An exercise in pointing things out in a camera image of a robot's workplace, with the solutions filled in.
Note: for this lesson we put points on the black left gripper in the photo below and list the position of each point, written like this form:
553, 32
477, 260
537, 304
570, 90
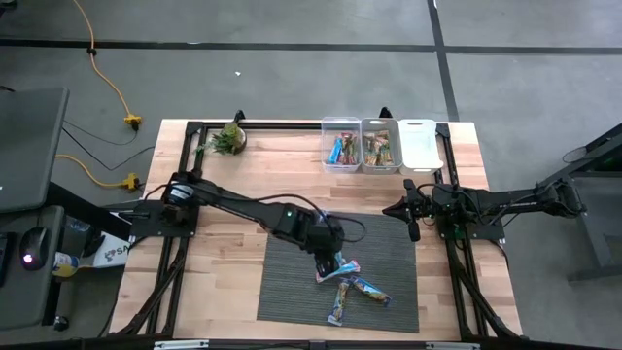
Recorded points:
325, 250

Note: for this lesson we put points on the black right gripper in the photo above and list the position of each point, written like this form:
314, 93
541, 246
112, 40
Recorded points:
417, 209

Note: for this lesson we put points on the green chewy granola bar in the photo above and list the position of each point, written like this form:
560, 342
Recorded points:
374, 148
381, 148
367, 148
388, 148

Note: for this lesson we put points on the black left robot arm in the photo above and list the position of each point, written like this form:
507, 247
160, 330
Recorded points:
233, 204

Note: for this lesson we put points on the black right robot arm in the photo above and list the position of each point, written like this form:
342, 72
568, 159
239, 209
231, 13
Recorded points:
515, 203

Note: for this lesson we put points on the dark blue oatmeal raisin bar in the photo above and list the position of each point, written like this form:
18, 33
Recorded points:
339, 304
371, 291

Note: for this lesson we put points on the grey woven placemat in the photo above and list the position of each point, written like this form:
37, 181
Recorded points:
291, 301

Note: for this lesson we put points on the white plastic bin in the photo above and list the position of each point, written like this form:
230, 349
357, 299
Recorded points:
419, 146

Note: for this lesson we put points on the middle clear plastic bin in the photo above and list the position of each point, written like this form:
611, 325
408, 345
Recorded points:
381, 123

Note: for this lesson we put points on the clear plastic bin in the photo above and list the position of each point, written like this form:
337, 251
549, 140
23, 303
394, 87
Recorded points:
341, 125
381, 123

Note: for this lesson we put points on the potted succulent plant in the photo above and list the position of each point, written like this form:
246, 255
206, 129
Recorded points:
231, 140

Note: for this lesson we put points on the white printed box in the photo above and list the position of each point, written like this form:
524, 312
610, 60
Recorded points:
114, 253

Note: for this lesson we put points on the plastic bottle yellow label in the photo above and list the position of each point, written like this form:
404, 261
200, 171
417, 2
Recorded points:
63, 265

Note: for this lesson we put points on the black chair caster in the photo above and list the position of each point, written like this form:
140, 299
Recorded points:
60, 323

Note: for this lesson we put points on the black computer mouse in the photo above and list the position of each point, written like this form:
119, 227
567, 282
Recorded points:
36, 243

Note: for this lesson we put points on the grey desk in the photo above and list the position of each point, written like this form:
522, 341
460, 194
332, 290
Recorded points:
24, 301

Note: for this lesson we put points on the dark grey monitor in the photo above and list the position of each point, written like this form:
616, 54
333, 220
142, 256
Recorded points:
29, 146

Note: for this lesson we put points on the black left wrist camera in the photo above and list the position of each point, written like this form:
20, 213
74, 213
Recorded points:
323, 231

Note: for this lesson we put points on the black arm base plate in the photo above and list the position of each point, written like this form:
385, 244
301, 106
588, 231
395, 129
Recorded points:
491, 233
146, 226

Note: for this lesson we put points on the silver metal bracket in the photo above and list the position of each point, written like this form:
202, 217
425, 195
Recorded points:
452, 346
180, 344

